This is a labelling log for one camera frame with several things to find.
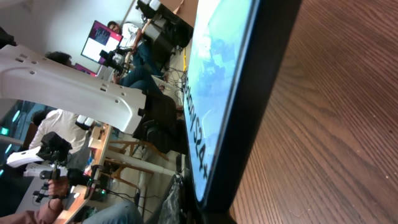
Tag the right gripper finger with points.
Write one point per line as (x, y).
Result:
(171, 210)

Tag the Samsung Galaxy smartphone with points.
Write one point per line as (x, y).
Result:
(237, 50)

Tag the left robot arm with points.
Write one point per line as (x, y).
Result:
(135, 105)

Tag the seated person in jeans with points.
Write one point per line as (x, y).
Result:
(140, 62)

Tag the person in white shirt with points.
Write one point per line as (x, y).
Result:
(61, 122)

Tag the monitor with pink screen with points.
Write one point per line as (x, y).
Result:
(100, 38)

